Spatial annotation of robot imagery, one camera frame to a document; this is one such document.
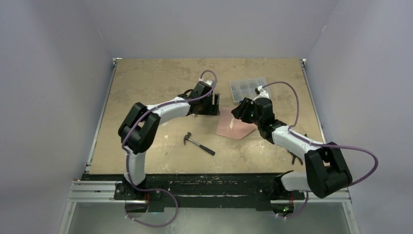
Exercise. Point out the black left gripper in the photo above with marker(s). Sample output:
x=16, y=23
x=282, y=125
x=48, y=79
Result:
x=212, y=109

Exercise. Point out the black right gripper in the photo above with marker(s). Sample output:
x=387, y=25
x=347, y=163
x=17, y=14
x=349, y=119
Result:
x=240, y=112

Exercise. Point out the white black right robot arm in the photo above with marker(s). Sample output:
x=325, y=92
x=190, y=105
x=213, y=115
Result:
x=326, y=170

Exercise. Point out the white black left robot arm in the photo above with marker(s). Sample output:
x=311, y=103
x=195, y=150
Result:
x=139, y=128

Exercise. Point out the clear plastic screw organizer box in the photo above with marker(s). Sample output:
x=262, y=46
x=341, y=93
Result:
x=243, y=88

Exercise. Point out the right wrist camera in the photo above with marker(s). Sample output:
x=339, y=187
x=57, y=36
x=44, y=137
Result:
x=261, y=93

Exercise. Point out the black handled hammer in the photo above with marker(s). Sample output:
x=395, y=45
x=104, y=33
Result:
x=204, y=148

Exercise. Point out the black handled pliers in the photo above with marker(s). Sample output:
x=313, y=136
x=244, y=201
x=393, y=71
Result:
x=297, y=149

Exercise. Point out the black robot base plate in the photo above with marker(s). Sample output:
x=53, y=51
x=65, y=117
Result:
x=160, y=191

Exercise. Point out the aluminium frame rail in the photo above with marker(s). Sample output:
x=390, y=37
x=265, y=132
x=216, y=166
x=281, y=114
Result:
x=195, y=163

